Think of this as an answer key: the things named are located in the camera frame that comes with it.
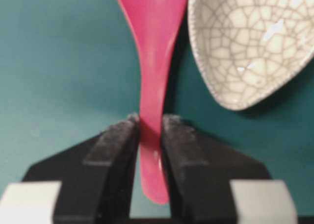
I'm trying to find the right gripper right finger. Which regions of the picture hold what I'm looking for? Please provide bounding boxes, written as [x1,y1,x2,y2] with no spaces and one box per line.
[160,113,299,224]

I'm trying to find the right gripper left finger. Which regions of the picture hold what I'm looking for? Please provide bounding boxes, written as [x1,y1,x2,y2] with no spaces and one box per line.
[0,112,142,224]

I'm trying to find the red plastic spoon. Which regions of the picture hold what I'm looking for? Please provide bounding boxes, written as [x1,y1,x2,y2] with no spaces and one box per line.
[118,0,187,205]

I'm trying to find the crackle glazed teardrop dish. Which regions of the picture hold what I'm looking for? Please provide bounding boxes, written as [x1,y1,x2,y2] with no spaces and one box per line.
[188,0,314,111]

